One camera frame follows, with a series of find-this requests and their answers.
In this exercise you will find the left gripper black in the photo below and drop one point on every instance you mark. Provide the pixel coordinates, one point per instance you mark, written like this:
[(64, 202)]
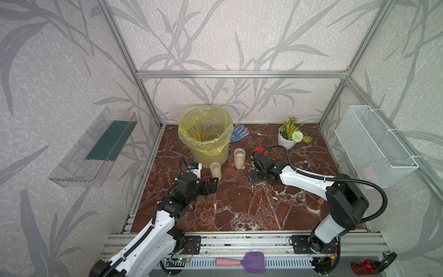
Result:
[(212, 188)]

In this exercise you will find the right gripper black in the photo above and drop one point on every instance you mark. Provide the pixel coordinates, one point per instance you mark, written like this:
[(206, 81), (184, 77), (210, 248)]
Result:
[(252, 175)]

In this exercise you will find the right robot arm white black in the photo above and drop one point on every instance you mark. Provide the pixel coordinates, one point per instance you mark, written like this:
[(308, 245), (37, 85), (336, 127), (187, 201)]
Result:
[(347, 203)]

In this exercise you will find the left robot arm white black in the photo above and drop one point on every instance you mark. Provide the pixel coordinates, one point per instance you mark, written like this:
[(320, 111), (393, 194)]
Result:
[(159, 237)]

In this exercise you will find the open clear oatmeal jar small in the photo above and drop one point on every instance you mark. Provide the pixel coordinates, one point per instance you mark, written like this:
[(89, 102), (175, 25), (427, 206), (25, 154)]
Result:
[(216, 170)]

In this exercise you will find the red lid oatmeal jar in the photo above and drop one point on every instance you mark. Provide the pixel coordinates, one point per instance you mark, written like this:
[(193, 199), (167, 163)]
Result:
[(260, 150)]

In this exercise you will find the open clear oatmeal jar tall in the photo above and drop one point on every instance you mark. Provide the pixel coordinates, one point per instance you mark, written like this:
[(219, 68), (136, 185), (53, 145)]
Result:
[(239, 158)]

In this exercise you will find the blue dotted work glove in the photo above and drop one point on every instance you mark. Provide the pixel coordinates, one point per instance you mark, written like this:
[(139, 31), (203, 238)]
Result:
[(239, 132)]

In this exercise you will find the mesh trash bin yellow bag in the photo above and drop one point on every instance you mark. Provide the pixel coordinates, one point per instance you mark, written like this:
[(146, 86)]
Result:
[(207, 131)]

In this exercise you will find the white pot artificial flowers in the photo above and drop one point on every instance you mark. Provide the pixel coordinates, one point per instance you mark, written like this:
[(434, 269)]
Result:
[(290, 134)]

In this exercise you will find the green circuit board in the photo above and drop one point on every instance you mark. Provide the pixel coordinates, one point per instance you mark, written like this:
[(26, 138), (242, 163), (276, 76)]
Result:
[(179, 261)]

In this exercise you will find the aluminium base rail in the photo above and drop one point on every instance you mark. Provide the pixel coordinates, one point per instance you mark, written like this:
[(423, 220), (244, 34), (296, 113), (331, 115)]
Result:
[(274, 244)]

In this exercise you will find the purple scoop pink handle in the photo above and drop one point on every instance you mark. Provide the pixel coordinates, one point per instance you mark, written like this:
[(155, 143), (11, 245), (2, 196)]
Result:
[(253, 262)]

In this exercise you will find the white wire wall basket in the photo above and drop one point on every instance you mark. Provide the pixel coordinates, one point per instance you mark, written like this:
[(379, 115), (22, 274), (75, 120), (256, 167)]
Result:
[(374, 150)]

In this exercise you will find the clear plastic wall shelf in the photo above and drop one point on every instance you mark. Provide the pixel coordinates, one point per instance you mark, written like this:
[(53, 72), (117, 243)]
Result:
[(91, 159)]

